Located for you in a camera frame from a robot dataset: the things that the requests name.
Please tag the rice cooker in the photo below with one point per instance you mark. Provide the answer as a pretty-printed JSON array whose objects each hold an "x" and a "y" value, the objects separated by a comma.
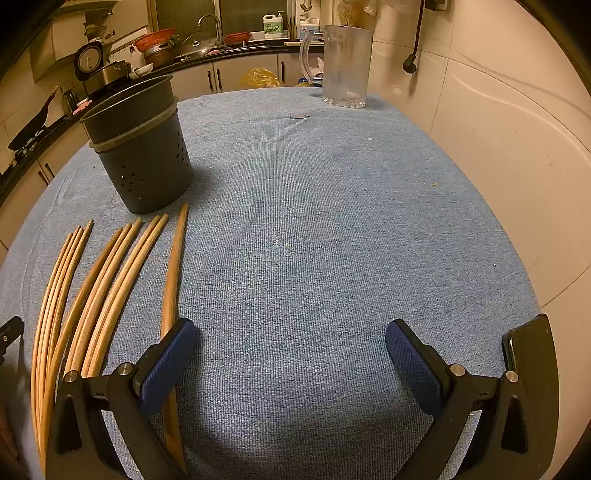
[{"x": 87, "y": 60}]

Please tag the pink cloth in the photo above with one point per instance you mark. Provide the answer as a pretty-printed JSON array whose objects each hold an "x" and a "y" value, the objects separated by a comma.
[{"x": 82, "y": 107}]

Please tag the hanging clear plastic bags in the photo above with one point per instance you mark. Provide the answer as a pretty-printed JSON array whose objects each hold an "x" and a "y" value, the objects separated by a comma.
[{"x": 355, "y": 11}]

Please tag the white bowl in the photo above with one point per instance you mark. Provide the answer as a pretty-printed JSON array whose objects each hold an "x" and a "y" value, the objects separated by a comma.
[{"x": 143, "y": 70}]

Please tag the kitchen window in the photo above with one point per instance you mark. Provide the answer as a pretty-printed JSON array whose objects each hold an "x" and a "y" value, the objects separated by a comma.
[{"x": 240, "y": 14}]

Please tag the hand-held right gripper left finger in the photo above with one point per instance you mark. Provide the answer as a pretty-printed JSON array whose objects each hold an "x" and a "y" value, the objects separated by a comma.
[{"x": 168, "y": 364}]

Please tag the red bowl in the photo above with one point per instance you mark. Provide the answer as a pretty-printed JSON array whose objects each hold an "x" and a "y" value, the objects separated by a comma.
[{"x": 238, "y": 38}]

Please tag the clear plastic mug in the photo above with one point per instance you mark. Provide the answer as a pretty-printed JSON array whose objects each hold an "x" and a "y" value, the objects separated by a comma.
[{"x": 346, "y": 64}]

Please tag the bunch of wooden chopsticks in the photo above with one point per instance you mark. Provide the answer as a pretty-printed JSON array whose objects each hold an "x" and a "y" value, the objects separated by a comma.
[{"x": 171, "y": 277}]

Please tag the yellow plastic bag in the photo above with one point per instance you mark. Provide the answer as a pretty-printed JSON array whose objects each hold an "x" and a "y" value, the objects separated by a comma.
[{"x": 258, "y": 78}]

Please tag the metal kitchen faucet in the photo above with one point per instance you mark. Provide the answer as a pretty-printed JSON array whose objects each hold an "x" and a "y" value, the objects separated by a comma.
[{"x": 219, "y": 32}]

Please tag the white bottle blue label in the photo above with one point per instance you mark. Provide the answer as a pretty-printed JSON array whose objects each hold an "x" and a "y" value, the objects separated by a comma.
[{"x": 310, "y": 23}]

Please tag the glass pot lid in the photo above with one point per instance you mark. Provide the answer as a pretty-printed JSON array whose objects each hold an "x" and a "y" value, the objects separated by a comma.
[{"x": 196, "y": 46}]

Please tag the black kitchen countertop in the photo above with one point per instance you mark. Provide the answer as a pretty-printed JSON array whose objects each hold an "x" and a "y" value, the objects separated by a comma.
[{"x": 231, "y": 51}]

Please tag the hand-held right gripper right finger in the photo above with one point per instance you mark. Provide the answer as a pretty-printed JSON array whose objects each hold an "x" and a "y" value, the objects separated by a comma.
[{"x": 413, "y": 369}]

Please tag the dark grey utensil holder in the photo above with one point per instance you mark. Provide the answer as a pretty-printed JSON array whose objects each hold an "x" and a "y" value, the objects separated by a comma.
[{"x": 147, "y": 157}]

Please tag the wall socket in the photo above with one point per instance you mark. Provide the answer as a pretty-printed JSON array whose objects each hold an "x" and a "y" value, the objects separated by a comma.
[{"x": 438, "y": 4}]

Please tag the blue table cloth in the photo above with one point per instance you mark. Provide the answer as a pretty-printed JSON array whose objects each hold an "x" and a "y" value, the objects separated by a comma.
[{"x": 323, "y": 254}]

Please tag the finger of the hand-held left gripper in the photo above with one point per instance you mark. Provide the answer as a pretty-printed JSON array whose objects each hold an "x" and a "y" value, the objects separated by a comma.
[{"x": 10, "y": 337}]

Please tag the red plastic basin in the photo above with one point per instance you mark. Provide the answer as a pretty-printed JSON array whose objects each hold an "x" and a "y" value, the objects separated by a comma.
[{"x": 154, "y": 39}]

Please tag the white bottle green label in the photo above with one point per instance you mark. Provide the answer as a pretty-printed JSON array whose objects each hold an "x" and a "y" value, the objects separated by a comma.
[{"x": 273, "y": 27}]

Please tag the brown cooking pot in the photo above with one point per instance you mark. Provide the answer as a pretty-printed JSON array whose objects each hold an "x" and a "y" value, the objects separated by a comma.
[{"x": 159, "y": 57}]

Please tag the black frying pan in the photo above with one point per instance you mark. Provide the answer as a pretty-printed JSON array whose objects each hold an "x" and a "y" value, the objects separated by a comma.
[{"x": 27, "y": 131}]

